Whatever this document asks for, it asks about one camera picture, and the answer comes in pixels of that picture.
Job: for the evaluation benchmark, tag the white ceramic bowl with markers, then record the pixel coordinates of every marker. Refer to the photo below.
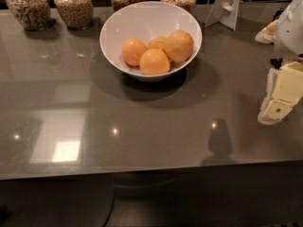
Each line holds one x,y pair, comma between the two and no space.
145,21

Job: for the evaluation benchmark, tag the white folded stand card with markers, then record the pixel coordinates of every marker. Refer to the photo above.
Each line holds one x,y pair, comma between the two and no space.
224,12

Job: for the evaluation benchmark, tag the orange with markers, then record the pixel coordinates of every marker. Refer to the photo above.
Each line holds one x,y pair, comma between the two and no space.
158,43
132,50
154,62
179,46

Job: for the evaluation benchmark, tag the leftmost glass jar of cereal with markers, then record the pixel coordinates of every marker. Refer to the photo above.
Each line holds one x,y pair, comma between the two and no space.
33,15

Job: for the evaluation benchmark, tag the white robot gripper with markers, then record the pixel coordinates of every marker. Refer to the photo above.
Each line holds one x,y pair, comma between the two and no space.
290,37

